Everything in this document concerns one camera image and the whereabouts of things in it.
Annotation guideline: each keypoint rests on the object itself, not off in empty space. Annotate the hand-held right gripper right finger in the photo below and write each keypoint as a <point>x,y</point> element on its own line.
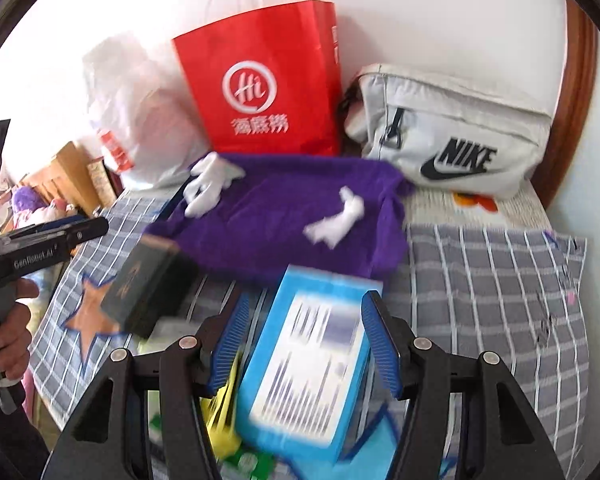
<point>380,350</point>

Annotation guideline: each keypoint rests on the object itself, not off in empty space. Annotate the dark box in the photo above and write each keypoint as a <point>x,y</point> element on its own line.
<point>145,285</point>

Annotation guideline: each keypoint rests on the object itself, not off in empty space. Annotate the green packet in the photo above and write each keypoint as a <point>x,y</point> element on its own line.
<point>250,465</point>

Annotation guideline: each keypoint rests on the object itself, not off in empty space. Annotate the blue tissue pack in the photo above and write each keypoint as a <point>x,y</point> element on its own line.
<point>300,360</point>

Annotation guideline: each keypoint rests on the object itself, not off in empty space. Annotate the yellow pouch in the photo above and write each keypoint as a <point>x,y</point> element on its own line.
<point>220,420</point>

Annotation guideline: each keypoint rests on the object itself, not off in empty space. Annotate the purple plush toy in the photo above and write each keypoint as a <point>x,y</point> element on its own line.
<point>26,199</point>

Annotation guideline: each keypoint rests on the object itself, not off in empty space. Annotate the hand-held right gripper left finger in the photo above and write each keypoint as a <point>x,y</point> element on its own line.
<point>230,345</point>

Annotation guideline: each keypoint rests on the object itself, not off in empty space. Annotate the red paper bag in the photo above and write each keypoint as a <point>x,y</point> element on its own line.
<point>260,85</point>

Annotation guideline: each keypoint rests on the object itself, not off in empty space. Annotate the person's left hand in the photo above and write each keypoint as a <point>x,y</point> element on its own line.
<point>15,310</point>

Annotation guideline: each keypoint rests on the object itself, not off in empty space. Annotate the purple towel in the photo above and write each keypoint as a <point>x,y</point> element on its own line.
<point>280,210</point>

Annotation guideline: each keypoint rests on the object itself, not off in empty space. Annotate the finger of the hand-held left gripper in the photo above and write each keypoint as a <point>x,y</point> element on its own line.
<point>87,230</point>
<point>35,230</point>

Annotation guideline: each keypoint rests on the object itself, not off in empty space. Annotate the grey plaid blanket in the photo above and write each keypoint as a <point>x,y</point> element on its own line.
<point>480,285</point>

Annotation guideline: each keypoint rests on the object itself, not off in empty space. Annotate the light green wipes pack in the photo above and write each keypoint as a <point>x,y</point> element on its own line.
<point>172,332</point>

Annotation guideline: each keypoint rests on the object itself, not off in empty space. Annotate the white plastic bag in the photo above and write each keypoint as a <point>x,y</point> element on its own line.
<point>140,120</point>

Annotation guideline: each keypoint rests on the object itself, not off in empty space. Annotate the grey sling bag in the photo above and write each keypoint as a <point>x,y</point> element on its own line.
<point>455,125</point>

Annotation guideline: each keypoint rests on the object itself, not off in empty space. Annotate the crumpled white tissue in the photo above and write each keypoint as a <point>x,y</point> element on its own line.
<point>335,222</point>

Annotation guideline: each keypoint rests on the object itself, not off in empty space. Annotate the wooden cabinet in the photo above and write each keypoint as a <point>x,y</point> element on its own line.
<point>67,170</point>

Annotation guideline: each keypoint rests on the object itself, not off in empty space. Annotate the white floral bed sheet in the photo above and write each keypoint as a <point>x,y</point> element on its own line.
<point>510,210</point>

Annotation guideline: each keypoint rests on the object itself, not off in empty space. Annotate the wooden headboard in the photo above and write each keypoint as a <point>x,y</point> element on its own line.
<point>577,85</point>

